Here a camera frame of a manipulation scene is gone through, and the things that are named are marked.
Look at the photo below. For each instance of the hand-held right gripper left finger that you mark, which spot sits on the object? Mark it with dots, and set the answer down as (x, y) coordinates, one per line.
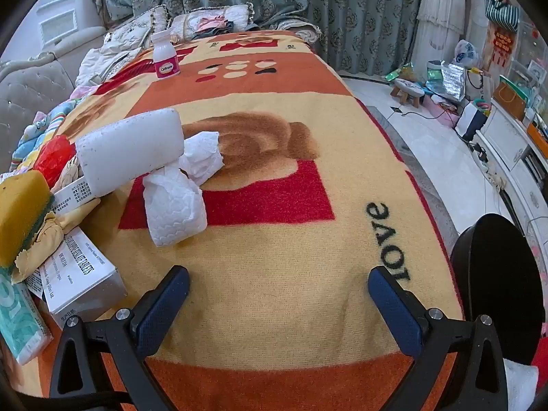
(162, 308)

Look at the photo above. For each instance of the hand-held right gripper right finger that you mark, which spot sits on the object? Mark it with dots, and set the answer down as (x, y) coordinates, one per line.
(394, 308)

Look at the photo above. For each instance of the white medicine box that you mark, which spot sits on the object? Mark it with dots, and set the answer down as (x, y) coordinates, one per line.
(81, 278)

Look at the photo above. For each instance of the black trash bin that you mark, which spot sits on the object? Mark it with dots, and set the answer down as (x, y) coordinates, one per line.
(492, 274)

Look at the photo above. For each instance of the yellow paper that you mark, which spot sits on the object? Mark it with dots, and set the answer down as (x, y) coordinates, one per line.
(55, 231)

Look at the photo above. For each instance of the green tissue packet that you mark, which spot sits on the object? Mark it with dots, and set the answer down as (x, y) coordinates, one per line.
(21, 321)

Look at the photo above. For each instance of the narrow white printed box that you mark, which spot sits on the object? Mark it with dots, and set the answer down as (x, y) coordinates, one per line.
(72, 197)

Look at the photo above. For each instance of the yellow sponge green pad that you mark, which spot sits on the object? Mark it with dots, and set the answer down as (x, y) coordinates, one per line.
(21, 214)

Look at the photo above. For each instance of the red plastic bag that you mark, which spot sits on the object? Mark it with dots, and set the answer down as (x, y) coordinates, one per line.
(53, 154)

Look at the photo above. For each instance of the printed rose blanket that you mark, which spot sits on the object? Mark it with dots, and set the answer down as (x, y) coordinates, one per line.
(278, 244)

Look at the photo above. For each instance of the pink basin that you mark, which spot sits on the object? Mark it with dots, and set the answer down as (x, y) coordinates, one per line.
(441, 113)

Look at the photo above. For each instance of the white television cabinet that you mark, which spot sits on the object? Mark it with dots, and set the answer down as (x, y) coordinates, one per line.
(505, 137)

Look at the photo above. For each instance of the white shopping bag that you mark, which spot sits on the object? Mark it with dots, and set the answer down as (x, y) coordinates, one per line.
(471, 117)

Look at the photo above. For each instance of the colourful children's quilt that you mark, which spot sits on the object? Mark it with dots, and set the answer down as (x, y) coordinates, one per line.
(38, 132)

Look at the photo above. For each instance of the small wooden stool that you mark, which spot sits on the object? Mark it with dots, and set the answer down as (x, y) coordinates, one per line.
(406, 85)

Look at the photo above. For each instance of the silver insulated bag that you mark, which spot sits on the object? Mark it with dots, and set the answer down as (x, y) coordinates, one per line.
(454, 81)

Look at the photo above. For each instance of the colourful foil bag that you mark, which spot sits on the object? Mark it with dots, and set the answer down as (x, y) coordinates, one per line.
(402, 72)

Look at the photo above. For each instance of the teal gift bag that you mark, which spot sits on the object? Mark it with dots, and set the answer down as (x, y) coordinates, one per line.
(433, 75)

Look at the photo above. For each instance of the brown handbag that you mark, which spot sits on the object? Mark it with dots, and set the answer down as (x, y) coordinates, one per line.
(507, 96)

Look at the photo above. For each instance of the white padded jacket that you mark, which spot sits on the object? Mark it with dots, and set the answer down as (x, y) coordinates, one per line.
(107, 64)

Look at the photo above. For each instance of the white bottle pink label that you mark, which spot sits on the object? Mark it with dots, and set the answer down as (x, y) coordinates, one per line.
(165, 58)

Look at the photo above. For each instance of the beige tufted sofa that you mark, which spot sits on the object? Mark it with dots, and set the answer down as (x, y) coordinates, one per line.
(30, 90)

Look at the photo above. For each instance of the white plastic bag blue print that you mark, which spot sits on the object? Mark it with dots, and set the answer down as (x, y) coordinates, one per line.
(466, 53)

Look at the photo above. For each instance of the fringed beige cushion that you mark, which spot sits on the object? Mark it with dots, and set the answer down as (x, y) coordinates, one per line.
(141, 25)

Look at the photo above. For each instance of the red hanging decoration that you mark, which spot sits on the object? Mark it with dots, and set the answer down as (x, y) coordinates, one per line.
(503, 45)

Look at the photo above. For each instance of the pile of clothes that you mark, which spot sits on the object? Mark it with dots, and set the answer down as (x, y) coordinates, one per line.
(214, 25)

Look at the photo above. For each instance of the floral fringed cushion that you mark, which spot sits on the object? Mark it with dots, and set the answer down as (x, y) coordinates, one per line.
(188, 21)

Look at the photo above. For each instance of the lace covered air conditioner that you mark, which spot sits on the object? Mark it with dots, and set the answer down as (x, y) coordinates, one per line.
(441, 17)

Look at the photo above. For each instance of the green patterned curtain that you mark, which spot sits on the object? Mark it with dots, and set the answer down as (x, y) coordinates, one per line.
(342, 17)

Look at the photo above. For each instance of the striped tote bag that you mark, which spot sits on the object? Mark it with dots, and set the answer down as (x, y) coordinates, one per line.
(503, 15)

